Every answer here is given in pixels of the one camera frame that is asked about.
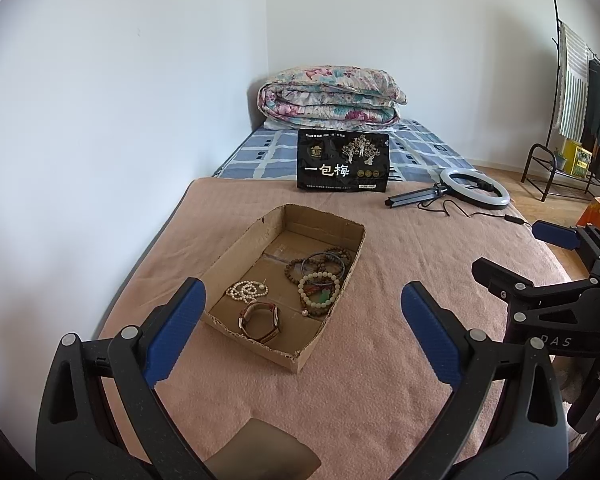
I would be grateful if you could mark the black printed bag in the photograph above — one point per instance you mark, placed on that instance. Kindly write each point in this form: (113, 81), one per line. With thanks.
(342, 160)

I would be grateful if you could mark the blue thin bangle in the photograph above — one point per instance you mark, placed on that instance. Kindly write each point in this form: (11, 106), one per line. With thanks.
(305, 262)

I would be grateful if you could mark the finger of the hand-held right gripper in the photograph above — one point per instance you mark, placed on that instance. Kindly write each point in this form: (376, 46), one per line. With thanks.
(555, 234)
(510, 285)

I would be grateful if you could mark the striped hanging towel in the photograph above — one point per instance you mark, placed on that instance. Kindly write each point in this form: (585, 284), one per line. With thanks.
(570, 85)

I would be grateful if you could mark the floral folded quilt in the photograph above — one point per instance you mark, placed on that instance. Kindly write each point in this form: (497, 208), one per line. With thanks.
(330, 95)

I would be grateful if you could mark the orange box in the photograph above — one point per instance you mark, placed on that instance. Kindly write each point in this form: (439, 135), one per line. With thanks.
(595, 212)

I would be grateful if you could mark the cardboard box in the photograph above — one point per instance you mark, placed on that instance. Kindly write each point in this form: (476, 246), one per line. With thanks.
(290, 225)

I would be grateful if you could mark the brown flat object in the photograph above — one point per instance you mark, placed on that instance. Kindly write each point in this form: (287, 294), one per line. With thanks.
(260, 452)

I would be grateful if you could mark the yellow box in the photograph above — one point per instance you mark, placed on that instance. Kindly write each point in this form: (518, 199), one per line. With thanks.
(577, 157)

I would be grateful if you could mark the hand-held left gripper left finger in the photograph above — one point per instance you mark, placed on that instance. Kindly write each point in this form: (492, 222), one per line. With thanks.
(177, 330)

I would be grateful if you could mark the black clothes rack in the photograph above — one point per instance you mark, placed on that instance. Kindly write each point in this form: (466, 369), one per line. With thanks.
(540, 170)

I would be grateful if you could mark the black folded tripod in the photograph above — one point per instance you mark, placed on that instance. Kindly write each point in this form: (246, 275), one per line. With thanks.
(412, 196)

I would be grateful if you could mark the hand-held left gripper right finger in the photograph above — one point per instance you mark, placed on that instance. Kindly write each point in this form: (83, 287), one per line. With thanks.
(430, 335)

